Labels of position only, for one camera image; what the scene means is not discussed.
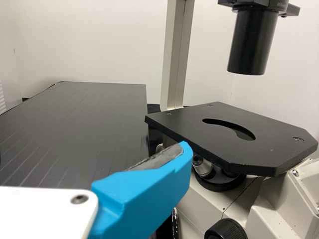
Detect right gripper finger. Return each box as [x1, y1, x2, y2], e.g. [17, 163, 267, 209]
[89, 140, 194, 239]

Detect white incubator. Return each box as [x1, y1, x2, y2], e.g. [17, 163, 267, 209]
[0, 79, 7, 114]

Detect cream microscope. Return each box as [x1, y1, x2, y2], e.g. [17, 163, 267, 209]
[144, 0, 319, 239]

